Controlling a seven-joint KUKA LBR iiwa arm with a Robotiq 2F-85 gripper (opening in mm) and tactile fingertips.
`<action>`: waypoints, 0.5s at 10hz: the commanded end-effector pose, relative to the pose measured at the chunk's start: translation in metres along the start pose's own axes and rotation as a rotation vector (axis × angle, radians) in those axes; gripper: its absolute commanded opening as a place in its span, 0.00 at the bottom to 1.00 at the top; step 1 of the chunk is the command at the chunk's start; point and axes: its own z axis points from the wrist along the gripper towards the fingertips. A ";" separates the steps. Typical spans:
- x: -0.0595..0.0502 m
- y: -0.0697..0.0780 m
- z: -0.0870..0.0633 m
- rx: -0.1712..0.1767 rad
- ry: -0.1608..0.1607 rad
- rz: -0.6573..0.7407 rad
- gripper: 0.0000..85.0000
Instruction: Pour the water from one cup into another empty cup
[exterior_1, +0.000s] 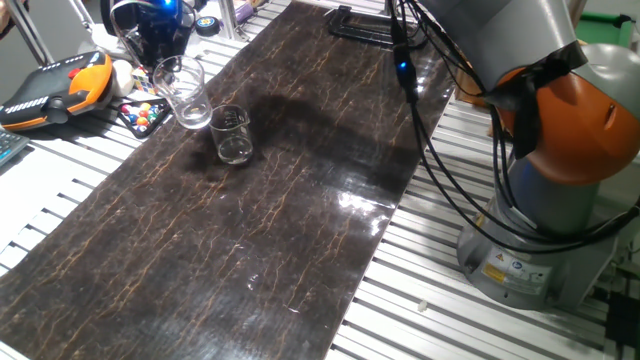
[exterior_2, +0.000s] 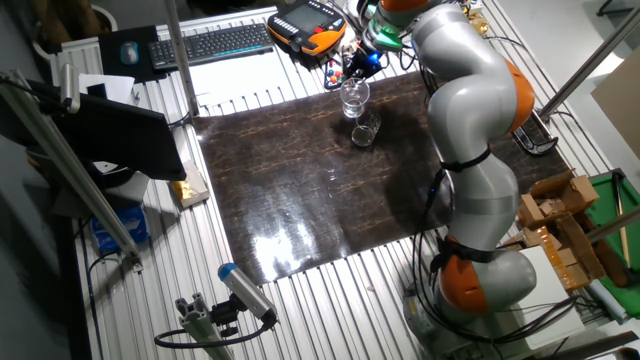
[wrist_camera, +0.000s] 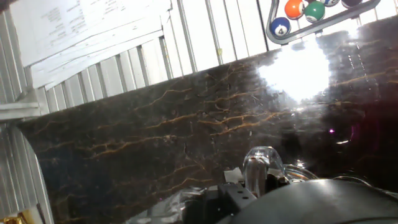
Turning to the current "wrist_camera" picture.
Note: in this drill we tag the dark marble pattern mat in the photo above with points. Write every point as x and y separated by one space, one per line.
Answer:
155 140

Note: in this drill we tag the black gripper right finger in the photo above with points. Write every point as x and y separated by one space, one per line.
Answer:
276 179

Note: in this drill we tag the large white paper sheet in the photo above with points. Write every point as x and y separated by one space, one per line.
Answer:
77 31

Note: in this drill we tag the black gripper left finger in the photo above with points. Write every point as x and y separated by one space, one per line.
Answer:
236 194

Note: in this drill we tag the clear ribbed plastic cup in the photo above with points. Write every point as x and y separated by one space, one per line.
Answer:
261 161

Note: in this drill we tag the billiard ball triangle toy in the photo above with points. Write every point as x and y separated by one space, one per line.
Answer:
311 11

